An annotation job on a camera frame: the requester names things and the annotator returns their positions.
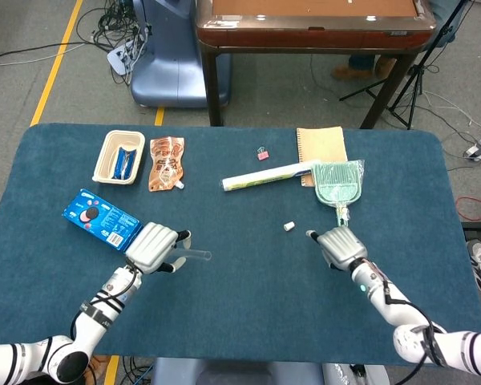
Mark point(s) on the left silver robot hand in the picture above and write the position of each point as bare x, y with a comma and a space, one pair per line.
152, 248

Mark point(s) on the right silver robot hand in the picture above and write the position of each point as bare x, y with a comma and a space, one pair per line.
342, 246

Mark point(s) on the clear glass test tube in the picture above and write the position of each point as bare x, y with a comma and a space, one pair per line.
198, 254

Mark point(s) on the small white cap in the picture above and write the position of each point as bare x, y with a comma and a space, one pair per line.
289, 226

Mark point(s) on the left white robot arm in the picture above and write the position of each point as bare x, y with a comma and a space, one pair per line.
100, 313

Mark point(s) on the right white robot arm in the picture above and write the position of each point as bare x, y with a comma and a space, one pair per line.
397, 309

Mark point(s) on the blue Oreo cookie box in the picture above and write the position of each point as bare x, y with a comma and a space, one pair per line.
104, 222

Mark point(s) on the green dustpan in plastic wrap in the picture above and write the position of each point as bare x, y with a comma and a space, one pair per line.
336, 182

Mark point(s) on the orange spout pouch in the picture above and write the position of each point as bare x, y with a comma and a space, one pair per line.
166, 164

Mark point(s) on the blue snack packet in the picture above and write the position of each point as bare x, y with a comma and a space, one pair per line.
124, 162

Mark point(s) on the cream plastic food container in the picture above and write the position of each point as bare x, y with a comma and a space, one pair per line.
102, 160

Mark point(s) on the kraft spiral notebook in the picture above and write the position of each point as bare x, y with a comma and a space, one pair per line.
322, 144

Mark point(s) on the white green cling film roll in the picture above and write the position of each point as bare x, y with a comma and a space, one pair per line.
264, 176

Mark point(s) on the blue felt table cover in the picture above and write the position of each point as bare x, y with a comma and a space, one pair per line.
256, 313

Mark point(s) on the pink binder clip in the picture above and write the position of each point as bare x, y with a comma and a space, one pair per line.
262, 155

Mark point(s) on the standing person with brown boots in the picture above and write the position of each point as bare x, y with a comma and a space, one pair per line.
98, 367

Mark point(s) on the black equipment case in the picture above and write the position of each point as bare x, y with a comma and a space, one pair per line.
479, 230

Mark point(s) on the grey robot torso base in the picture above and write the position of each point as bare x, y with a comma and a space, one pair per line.
244, 373

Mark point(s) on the blue purple robot kiosk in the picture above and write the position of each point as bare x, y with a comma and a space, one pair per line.
172, 72

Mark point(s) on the black tripod stand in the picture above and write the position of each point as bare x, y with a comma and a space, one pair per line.
413, 80

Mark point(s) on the brown wooden mahjong table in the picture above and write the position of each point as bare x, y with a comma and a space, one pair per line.
312, 38

